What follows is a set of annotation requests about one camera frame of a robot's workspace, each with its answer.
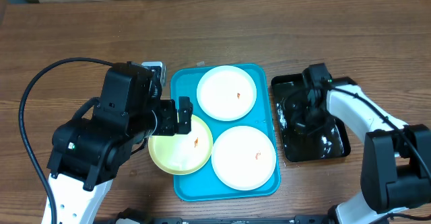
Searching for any yellow plate with stain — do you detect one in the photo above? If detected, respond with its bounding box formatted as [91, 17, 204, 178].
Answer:
[148, 115, 213, 175]

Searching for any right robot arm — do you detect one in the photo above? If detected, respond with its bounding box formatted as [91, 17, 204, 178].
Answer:
[290, 63, 430, 223]

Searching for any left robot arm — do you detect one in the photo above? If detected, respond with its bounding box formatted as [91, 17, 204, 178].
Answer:
[42, 62, 193, 223]

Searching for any black rectangular tray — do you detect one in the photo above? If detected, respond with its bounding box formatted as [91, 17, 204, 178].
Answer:
[271, 74, 351, 162]

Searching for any teal plastic tray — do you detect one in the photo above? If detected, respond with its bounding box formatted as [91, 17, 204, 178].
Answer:
[170, 63, 281, 202]

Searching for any white plate with stain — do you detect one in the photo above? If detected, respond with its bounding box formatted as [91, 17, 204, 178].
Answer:
[197, 65, 257, 121]

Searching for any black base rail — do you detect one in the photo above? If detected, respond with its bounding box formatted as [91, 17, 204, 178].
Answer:
[90, 207, 390, 224]

